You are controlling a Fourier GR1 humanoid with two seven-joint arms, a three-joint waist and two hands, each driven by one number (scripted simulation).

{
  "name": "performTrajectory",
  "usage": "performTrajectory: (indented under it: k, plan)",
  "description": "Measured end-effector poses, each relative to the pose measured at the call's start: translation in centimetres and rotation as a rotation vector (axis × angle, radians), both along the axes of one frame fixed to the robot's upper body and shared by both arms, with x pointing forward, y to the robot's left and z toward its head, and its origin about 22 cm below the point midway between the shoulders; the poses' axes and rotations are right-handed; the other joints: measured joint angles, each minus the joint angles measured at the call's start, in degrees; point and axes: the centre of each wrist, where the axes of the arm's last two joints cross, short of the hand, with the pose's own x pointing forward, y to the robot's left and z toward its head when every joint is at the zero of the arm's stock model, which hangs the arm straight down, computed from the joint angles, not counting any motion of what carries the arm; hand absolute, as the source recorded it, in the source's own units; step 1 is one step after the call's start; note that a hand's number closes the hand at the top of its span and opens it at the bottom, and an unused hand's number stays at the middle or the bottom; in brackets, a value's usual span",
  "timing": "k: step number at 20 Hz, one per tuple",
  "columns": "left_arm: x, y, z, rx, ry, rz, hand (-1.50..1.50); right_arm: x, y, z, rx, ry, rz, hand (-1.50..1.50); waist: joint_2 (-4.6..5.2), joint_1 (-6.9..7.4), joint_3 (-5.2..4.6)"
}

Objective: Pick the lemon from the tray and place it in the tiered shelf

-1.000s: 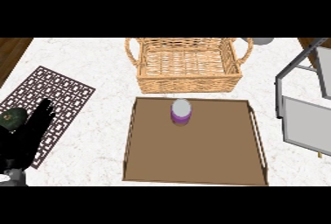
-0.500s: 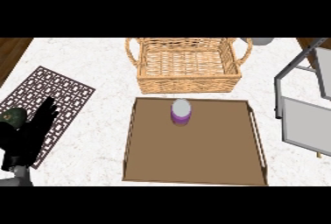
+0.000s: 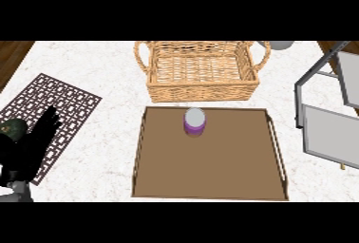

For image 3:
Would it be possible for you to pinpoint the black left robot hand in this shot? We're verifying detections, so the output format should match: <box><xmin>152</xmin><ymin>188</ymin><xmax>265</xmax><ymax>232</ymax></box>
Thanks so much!
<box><xmin>0</xmin><ymin>105</ymin><xmax>63</xmax><ymax>188</ymax></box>

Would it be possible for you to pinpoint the brown wooden tray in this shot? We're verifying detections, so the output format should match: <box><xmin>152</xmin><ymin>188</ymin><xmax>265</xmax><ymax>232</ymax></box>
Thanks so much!
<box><xmin>130</xmin><ymin>105</ymin><xmax>289</xmax><ymax>202</ymax></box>

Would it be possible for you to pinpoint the grey tiered shelf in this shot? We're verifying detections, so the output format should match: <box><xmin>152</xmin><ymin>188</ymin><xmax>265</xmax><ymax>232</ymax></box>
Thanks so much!
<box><xmin>292</xmin><ymin>41</ymin><xmax>359</xmax><ymax>170</ymax></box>

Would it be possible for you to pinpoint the dark green round vegetable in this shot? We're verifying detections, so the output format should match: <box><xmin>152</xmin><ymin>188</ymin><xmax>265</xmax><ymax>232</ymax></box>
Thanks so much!
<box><xmin>0</xmin><ymin>118</ymin><xmax>29</xmax><ymax>142</ymax></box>

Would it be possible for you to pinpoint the dark patterned placemat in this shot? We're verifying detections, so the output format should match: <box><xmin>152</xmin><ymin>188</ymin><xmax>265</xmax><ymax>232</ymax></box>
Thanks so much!
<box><xmin>0</xmin><ymin>73</ymin><xmax>103</xmax><ymax>187</ymax></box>

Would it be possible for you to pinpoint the purple can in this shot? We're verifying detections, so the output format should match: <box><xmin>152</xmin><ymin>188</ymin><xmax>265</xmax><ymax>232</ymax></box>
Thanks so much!
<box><xmin>181</xmin><ymin>106</ymin><xmax>206</xmax><ymax>138</ymax></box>

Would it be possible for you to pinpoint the grey round object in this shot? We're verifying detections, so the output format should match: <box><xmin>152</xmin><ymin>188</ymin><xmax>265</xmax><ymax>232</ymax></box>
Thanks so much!
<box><xmin>257</xmin><ymin>41</ymin><xmax>295</xmax><ymax>51</ymax></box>

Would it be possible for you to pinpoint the wicker basket with handles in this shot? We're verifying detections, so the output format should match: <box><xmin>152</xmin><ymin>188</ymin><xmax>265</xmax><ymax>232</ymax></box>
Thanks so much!
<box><xmin>132</xmin><ymin>41</ymin><xmax>271</xmax><ymax>103</ymax></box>

